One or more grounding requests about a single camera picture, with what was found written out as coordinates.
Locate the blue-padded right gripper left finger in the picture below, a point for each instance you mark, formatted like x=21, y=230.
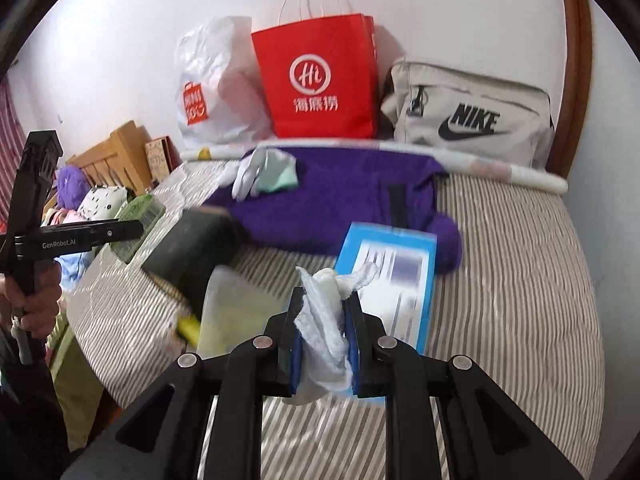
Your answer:
x=290, y=346

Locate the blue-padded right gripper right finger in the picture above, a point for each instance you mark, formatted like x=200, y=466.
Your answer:
x=359, y=346

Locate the yellow umbrella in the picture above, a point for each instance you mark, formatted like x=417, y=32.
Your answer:
x=188, y=328

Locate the green wet wipes pack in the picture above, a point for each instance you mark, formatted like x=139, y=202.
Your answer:
x=145, y=209

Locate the white and green gloves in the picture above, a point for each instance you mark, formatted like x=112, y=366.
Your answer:
x=263, y=171

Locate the translucent mesh bag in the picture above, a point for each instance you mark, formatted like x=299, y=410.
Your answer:
x=233, y=311

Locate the person's left hand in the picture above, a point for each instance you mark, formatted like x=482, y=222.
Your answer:
x=41, y=308

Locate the blue tissue pack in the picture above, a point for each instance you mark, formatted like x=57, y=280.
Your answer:
x=399, y=269

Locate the purple plush toy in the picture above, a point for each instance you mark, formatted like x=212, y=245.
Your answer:
x=73, y=187

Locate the white spotted plush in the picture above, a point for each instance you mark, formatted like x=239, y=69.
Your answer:
x=103, y=203

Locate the dark green rectangular box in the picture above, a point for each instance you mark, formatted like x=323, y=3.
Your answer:
x=183, y=261

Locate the purple cloth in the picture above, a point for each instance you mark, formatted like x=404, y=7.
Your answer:
x=340, y=186

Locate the brown patterned card box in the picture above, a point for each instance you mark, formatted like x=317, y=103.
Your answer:
x=160, y=157

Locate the striped mattress cover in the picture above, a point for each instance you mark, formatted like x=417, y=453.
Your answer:
x=521, y=305

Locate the rolled white patterned sheet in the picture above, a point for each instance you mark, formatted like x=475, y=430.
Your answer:
x=452, y=161

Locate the white Miniso plastic bag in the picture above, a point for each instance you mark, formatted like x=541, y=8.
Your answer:
x=218, y=101

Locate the beige Nike bag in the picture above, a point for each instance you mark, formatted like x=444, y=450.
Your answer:
x=442, y=107

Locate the red paper shopping bag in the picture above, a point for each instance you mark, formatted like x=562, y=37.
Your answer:
x=320, y=76

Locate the brown wooden door frame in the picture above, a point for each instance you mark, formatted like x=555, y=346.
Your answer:
x=576, y=87

